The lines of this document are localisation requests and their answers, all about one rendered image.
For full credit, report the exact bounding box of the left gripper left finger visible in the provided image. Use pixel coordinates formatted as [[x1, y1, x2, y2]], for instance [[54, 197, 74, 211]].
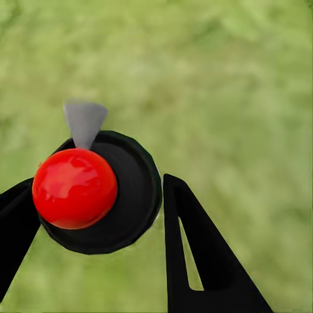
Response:
[[0, 177, 41, 304]]

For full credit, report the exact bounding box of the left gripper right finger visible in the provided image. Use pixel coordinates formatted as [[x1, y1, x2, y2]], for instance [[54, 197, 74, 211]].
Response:
[[162, 172, 273, 313]]

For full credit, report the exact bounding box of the pesticide atomizer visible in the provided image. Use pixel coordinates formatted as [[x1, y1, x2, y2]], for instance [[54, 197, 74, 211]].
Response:
[[32, 100, 163, 256]]

